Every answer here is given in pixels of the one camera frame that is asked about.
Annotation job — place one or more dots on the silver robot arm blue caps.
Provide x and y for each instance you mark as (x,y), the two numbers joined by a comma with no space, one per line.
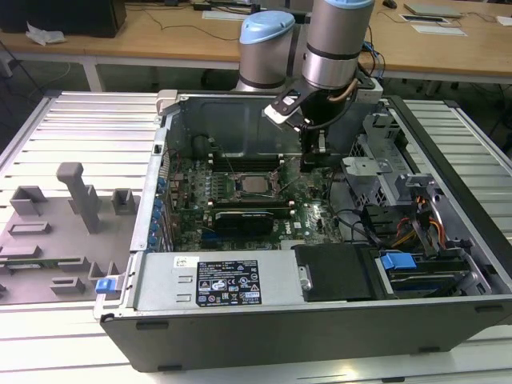
(332,40)

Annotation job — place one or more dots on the wooden desk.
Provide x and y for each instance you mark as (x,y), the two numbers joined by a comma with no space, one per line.
(160,44)

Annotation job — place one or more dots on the metal disk bay cage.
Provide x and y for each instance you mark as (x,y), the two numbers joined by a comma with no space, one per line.
(368,168)

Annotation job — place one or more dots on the grey parts rack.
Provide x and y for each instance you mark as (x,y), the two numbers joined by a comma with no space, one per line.
(60,240)

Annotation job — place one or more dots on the black plastic shroud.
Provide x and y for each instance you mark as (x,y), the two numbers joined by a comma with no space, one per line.
(340,272)

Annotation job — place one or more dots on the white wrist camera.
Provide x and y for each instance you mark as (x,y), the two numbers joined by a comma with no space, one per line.
(276,116)

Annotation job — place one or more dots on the CPU socket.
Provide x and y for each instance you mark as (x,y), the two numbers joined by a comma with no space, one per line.
(237,187)

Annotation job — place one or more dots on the crumpled white paper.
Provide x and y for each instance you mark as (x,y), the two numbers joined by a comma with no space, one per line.
(44,35)

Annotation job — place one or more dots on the black box on desk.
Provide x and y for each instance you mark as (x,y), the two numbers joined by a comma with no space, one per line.
(60,16)

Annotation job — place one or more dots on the silver laptop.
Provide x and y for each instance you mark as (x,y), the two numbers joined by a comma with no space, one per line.
(434,9)

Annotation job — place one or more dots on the blue case clip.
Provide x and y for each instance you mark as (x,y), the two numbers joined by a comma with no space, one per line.
(105,286)

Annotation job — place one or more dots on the white camera box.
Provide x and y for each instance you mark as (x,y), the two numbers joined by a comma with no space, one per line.
(370,94)

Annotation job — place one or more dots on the metal locking lever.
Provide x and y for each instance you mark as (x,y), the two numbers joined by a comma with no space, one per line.
(230,166)
(290,183)

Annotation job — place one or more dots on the black computer mouse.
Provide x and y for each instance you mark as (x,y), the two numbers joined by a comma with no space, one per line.
(389,4)

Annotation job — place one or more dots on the black graphics card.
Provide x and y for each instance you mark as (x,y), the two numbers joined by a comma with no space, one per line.
(244,222)

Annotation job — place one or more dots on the silver CPU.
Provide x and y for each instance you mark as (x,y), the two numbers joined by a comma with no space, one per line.
(253,184)

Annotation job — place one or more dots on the green motherboard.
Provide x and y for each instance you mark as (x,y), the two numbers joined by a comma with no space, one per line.
(312,224)

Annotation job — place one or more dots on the grey case latch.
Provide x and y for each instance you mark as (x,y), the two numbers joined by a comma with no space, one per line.
(166,100)

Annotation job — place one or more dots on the grey power supply unit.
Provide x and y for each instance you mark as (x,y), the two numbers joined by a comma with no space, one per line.
(160,280)

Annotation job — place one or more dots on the hard disk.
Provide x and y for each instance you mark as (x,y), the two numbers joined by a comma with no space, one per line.
(424,280)

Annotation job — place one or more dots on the black PC case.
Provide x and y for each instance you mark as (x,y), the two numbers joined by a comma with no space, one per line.
(280,344)

